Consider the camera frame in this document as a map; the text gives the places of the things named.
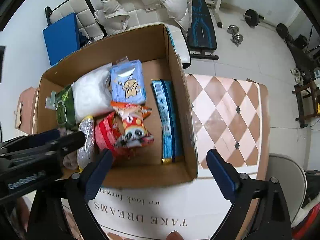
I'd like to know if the silver yellow scrub sponge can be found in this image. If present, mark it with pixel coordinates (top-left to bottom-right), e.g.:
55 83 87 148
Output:
76 115 95 172

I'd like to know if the red snack packet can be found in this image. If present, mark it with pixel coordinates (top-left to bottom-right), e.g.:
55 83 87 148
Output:
94 111 133 162

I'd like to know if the green snack packet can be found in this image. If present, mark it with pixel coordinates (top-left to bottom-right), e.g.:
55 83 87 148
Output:
54 85 76 130

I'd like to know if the orange snack packet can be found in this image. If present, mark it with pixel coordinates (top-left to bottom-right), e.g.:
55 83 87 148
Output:
111 101 154 148

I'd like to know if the white soft pouch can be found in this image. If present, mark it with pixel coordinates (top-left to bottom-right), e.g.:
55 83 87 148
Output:
72 63 112 123

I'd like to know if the blue cartoon tissue pack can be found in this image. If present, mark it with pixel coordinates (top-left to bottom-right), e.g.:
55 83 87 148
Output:
110 60 146 105

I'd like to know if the long blue snack packet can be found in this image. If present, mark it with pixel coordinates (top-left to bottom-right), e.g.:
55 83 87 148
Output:
151 79 184 164

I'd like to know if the lilac sock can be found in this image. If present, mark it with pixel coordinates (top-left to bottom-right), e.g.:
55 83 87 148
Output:
58 127 79 170

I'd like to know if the person's fingertip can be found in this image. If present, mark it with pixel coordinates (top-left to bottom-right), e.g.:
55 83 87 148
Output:
166 231 183 240

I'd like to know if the cardboard scrap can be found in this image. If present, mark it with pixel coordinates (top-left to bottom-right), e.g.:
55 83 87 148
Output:
15 102 23 129

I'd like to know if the grey round chair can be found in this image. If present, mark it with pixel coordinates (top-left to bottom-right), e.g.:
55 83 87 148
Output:
266 153 307 223

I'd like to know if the checkered table mat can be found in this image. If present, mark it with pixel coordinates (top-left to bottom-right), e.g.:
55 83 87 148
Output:
60 73 271 240

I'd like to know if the wooden chair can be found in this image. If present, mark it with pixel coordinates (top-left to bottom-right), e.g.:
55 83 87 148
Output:
292 81 319 128

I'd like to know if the blue folded mat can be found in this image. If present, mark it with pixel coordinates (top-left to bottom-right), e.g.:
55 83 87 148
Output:
43 13 80 66

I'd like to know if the open cardboard box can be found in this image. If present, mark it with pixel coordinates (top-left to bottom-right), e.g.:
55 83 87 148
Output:
35 24 198 189

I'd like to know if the black blue weight bench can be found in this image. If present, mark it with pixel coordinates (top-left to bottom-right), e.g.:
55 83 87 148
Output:
187 0 219 61

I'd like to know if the chrome dumbbell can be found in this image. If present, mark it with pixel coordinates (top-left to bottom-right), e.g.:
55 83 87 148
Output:
227 24 244 46

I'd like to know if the floor barbell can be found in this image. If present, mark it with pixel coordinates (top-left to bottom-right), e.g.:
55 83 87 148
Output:
243 9 292 41

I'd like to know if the white puffer jacket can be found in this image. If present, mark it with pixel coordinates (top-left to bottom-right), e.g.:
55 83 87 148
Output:
94 0 192 36

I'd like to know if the white padded chair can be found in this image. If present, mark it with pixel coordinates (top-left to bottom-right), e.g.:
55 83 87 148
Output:
44 0 191 69

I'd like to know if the white weight rack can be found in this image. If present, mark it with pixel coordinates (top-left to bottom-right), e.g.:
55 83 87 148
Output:
206 0 223 28

